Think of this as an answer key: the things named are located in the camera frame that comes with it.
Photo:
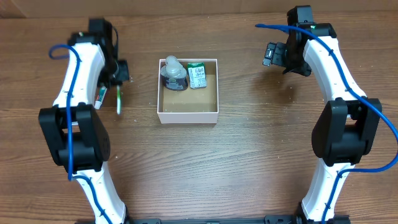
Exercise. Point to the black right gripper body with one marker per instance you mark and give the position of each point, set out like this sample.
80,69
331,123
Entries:
289,57

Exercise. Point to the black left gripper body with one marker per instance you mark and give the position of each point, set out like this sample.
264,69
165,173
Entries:
113,70

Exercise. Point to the toothpaste tube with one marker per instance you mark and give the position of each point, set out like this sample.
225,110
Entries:
100,97

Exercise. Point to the green toothbrush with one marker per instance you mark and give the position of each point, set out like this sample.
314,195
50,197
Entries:
118,108

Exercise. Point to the clear soap bottle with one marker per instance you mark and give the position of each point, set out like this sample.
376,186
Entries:
174,75

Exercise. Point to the white cardboard box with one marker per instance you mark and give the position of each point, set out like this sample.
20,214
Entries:
191,106

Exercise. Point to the green white soap box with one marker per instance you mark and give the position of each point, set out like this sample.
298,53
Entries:
197,75

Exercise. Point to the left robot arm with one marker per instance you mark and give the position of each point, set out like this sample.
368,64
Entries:
76,137

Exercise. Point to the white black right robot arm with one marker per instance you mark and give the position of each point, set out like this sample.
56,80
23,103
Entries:
346,128

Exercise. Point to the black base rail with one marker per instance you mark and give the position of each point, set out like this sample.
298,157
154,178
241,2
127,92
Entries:
268,219

